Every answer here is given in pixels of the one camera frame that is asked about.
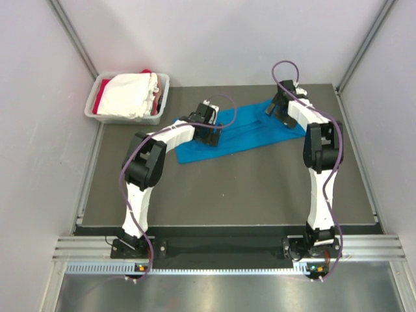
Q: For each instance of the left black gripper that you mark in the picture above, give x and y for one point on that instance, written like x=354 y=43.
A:
x=209 y=137

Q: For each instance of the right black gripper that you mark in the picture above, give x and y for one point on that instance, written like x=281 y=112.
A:
x=287 y=121

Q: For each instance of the blue t shirt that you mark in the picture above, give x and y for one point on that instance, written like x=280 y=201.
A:
x=252 y=129

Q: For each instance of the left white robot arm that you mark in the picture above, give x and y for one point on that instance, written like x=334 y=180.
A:
x=143 y=168

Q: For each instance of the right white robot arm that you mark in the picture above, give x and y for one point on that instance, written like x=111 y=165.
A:
x=322 y=155

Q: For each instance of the white plastic bin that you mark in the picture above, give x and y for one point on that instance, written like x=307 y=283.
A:
x=130 y=98

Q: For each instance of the white t shirt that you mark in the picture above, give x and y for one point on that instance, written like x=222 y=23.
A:
x=128 y=94

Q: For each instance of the red t shirt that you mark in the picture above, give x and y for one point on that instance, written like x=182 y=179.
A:
x=100 y=94

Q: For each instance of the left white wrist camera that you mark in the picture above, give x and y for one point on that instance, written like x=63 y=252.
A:
x=211 y=112

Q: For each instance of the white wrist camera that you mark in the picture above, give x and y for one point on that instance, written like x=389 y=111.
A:
x=299 y=92
x=211 y=112

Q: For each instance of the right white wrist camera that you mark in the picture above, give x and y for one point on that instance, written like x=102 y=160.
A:
x=299 y=92

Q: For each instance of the grey slotted cable duct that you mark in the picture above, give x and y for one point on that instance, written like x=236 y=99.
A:
x=136 y=269

